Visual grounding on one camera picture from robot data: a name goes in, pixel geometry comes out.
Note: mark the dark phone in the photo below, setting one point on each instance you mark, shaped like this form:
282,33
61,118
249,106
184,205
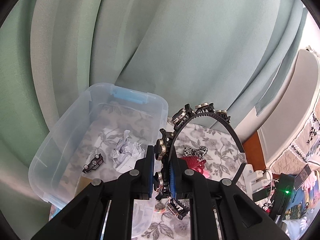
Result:
303,176

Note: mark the black studded headband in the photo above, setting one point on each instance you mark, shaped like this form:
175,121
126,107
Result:
160,150

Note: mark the pink cloth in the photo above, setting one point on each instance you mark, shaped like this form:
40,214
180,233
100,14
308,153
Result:
312,182

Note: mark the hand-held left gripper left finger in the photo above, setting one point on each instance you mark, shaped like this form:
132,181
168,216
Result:
150,171

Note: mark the brown wooden bed frame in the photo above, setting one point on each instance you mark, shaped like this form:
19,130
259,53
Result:
255,152

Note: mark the black toy car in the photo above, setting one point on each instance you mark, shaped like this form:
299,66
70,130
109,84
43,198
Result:
93,163

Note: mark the pink hair roller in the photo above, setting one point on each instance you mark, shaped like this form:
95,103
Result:
207,175

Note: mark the white paper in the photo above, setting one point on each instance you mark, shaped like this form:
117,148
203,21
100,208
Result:
125,152

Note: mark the grey floral blanket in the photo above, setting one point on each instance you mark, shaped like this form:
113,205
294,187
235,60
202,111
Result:
220,155

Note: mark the clear plastic container blue latches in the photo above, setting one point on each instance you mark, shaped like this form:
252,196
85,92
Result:
62,135

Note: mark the pale green curtain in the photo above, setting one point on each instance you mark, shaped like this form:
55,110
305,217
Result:
175,42

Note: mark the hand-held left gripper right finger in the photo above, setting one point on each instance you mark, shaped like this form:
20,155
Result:
173,178

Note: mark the brown packing tape roll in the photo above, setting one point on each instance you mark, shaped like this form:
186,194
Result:
82,185

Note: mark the white power strip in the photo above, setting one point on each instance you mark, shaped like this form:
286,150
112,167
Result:
250,177

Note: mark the leopard print scrunchie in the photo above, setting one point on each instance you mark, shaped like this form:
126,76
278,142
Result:
195,151

